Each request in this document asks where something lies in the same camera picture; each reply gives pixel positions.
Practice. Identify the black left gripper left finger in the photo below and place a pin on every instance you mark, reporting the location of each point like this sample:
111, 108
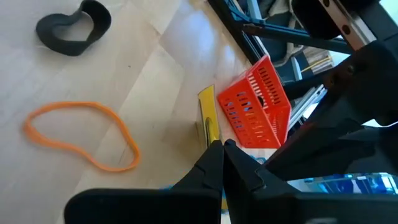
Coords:
140, 207

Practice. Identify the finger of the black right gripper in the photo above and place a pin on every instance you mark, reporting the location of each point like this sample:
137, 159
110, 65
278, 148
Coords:
367, 87
326, 155

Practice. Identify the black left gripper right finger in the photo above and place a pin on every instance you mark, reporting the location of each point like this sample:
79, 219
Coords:
280, 208

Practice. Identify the yellow Crayola crayon box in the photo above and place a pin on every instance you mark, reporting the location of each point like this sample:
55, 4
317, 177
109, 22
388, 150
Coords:
207, 105

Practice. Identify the red plastic basket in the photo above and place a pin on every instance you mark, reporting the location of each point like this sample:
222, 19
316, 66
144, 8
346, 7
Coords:
273, 124

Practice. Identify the orange rubber band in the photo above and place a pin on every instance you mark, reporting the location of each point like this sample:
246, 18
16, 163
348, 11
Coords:
74, 104

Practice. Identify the black wide elastic band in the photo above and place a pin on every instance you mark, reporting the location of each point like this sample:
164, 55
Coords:
65, 49

